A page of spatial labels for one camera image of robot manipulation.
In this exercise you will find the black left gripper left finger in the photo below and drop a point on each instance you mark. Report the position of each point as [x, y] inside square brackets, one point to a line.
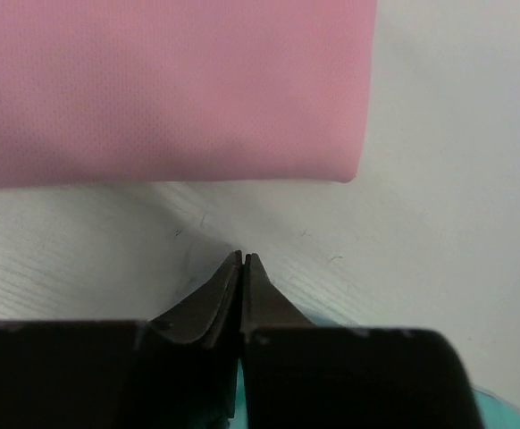
[198, 348]

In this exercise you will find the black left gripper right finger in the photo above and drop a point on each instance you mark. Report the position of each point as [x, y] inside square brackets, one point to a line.
[264, 308]

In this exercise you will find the mint green t-shirt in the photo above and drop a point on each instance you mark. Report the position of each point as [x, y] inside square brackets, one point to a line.
[304, 375]

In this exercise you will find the pink folded t-shirt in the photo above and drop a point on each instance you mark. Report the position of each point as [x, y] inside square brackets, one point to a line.
[182, 90]

